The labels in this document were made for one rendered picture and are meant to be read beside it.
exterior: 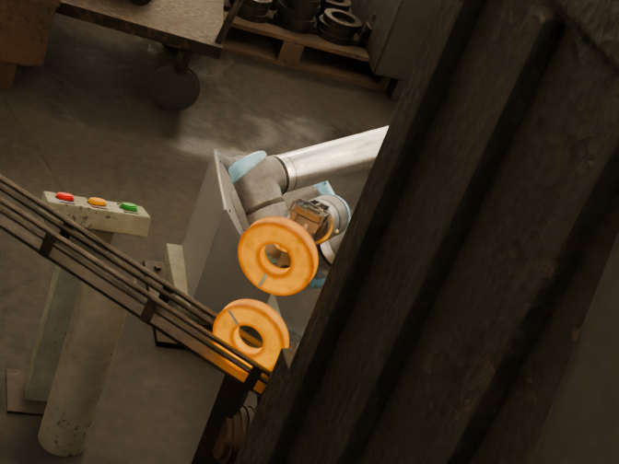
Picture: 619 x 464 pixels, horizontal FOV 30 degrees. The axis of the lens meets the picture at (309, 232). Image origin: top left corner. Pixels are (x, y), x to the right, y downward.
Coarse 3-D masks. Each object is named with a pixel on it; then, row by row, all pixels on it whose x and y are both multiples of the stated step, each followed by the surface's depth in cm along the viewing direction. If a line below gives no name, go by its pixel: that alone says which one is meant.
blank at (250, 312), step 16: (240, 304) 224; (256, 304) 224; (224, 320) 226; (240, 320) 225; (256, 320) 223; (272, 320) 222; (224, 336) 227; (272, 336) 223; (288, 336) 225; (256, 352) 227; (272, 352) 225; (240, 368) 229; (272, 368) 226
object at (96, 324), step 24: (96, 312) 260; (120, 312) 262; (72, 336) 266; (96, 336) 263; (72, 360) 268; (96, 360) 267; (72, 384) 270; (96, 384) 272; (48, 408) 278; (72, 408) 274; (96, 408) 279; (48, 432) 279; (72, 432) 278
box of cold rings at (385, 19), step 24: (360, 0) 560; (384, 0) 530; (408, 0) 510; (432, 0) 512; (384, 24) 525; (408, 24) 517; (384, 48) 523; (408, 48) 524; (384, 72) 529; (408, 72) 531
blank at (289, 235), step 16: (256, 224) 214; (272, 224) 212; (288, 224) 213; (240, 240) 217; (256, 240) 215; (272, 240) 214; (288, 240) 213; (304, 240) 212; (240, 256) 218; (256, 256) 217; (304, 256) 213; (256, 272) 218; (272, 272) 218; (288, 272) 216; (304, 272) 214; (272, 288) 218; (288, 288) 217
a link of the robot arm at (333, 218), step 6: (330, 204) 237; (330, 210) 234; (330, 216) 234; (336, 216) 236; (330, 222) 234; (336, 222) 236; (330, 228) 234; (336, 228) 238; (330, 234) 234; (336, 234) 237; (318, 240) 235; (324, 240) 235
